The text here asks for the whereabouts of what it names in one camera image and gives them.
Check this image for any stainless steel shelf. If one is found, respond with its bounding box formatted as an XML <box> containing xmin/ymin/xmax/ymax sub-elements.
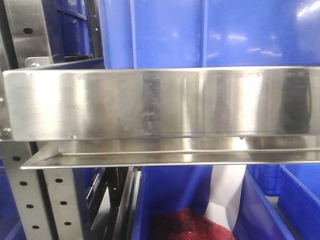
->
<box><xmin>3</xmin><ymin>66</ymin><xmax>320</xmax><ymax>170</ymax></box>

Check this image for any blue bin lower middle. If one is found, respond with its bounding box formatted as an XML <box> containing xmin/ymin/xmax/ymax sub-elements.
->
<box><xmin>131</xmin><ymin>165</ymin><xmax>213</xmax><ymax>240</ymax></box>

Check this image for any large blue bin upper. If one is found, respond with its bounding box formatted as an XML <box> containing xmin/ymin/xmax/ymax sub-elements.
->
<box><xmin>98</xmin><ymin>0</ymin><xmax>320</xmax><ymax>69</ymax></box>

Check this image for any red mesh bag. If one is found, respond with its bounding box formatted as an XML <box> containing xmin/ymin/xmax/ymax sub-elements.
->
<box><xmin>149</xmin><ymin>207</ymin><xmax>235</xmax><ymax>240</ymax></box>

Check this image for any blue bin lower right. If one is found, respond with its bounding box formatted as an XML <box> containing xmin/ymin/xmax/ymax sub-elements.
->
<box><xmin>232</xmin><ymin>170</ymin><xmax>294</xmax><ymax>240</ymax></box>

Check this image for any blue bin far right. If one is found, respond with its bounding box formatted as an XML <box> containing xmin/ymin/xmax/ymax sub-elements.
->
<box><xmin>277</xmin><ymin>163</ymin><xmax>320</xmax><ymax>240</ymax></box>

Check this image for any perforated steel shelf post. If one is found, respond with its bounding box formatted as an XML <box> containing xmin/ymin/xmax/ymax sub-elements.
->
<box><xmin>0</xmin><ymin>141</ymin><xmax>92</xmax><ymax>240</ymax></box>

